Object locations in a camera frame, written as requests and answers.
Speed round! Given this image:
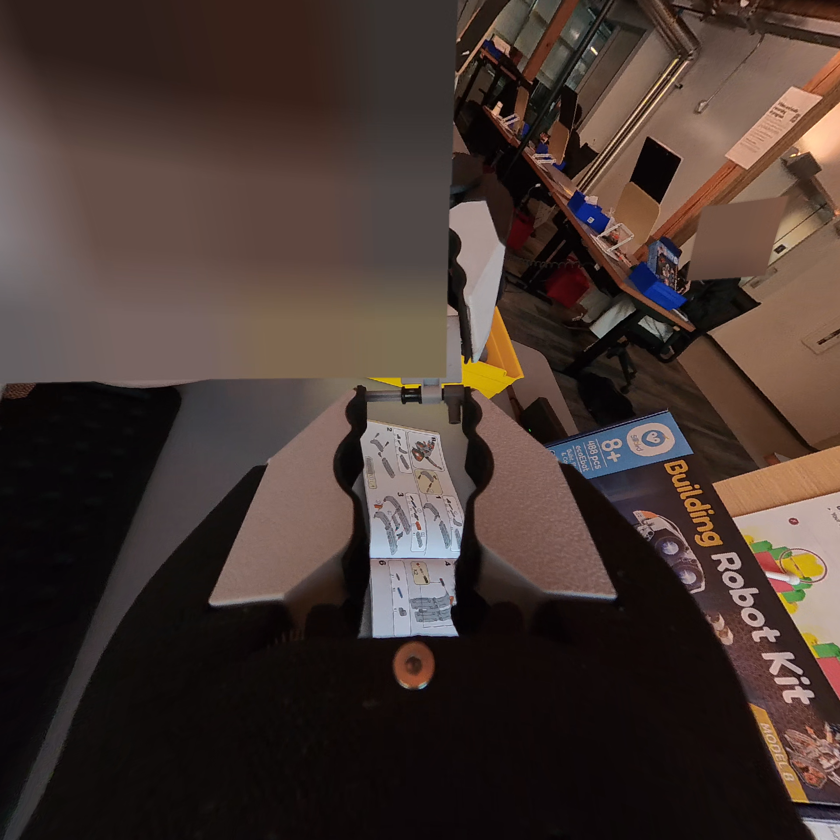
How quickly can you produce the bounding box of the yellow plastic bin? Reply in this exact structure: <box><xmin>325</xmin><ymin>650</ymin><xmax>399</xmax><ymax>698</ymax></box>
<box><xmin>367</xmin><ymin>307</ymin><xmax>526</xmax><ymax>396</ymax></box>

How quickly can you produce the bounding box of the black box with green light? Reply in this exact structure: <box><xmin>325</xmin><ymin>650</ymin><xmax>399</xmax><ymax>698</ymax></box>
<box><xmin>521</xmin><ymin>397</ymin><xmax>578</xmax><ymax>442</ymax></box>

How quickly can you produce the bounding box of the grey desk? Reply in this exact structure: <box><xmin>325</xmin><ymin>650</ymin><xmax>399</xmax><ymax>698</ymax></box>
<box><xmin>0</xmin><ymin>379</ymin><xmax>546</xmax><ymax>840</ymax></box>

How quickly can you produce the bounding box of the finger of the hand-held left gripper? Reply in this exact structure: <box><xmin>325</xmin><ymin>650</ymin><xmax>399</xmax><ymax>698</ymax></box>
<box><xmin>448</xmin><ymin>200</ymin><xmax>508</xmax><ymax>365</ymax></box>

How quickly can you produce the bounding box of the small blue toy carton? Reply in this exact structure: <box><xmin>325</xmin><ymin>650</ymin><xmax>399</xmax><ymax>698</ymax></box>
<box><xmin>646</xmin><ymin>238</ymin><xmax>685</xmax><ymax>290</ymax></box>

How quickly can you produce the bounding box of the open building instruction booklet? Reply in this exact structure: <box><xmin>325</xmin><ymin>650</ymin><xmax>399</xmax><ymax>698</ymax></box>
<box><xmin>360</xmin><ymin>420</ymin><xmax>464</xmax><ymax>639</ymax></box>

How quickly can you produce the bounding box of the black standing panel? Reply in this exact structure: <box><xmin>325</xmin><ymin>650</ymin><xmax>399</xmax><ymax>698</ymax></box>
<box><xmin>630</xmin><ymin>136</ymin><xmax>683</xmax><ymax>206</ymax></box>

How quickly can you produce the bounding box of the black dotted mat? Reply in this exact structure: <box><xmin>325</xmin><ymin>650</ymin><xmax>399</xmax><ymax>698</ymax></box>
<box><xmin>0</xmin><ymin>382</ymin><xmax>182</xmax><ymax>808</ymax></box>

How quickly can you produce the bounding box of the wooden display board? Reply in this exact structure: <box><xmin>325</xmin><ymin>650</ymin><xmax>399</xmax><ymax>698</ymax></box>
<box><xmin>712</xmin><ymin>446</ymin><xmax>840</xmax><ymax>519</ymax></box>

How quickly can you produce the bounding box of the long wooden desk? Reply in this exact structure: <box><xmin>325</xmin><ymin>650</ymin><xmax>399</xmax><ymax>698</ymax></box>
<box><xmin>482</xmin><ymin>105</ymin><xmax>697</xmax><ymax>358</ymax></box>

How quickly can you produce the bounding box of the white wall poster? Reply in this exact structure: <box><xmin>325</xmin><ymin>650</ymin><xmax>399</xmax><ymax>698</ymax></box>
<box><xmin>725</xmin><ymin>85</ymin><xmax>823</xmax><ymax>166</ymax></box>

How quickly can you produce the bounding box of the pale wooden standing board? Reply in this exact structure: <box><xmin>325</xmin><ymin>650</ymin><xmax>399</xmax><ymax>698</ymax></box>
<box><xmin>616</xmin><ymin>182</ymin><xmax>661</xmax><ymax>254</ymax></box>

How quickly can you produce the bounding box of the blue plastic bin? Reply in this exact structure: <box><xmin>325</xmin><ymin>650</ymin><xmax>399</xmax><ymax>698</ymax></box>
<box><xmin>626</xmin><ymin>262</ymin><xmax>688</xmax><ymax>311</ymax></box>
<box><xmin>567</xmin><ymin>190</ymin><xmax>616</xmax><ymax>232</ymax></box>

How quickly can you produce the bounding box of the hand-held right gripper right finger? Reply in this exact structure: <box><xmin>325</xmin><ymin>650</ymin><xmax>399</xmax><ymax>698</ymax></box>
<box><xmin>458</xmin><ymin>386</ymin><xmax>618</xmax><ymax>606</ymax></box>

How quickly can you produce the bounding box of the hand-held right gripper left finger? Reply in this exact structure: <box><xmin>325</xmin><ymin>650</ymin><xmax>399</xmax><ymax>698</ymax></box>
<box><xmin>209</xmin><ymin>386</ymin><xmax>368</xmax><ymax>610</ymax></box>

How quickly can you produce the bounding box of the blue robot kit box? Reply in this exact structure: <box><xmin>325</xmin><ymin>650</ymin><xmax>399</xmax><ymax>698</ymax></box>
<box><xmin>545</xmin><ymin>410</ymin><xmax>840</xmax><ymax>807</ymax></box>

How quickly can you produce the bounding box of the grey axle with connector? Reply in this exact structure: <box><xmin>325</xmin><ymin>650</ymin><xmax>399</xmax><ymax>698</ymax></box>
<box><xmin>363</xmin><ymin>386</ymin><xmax>471</xmax><ymax>425</ymax></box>

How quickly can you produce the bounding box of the white printed task sheet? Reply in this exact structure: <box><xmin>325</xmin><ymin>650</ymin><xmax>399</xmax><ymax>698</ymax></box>
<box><xmin>731</xmin><ymin>492</ymin><xmax>840</xmax><ymax>700</ymax></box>

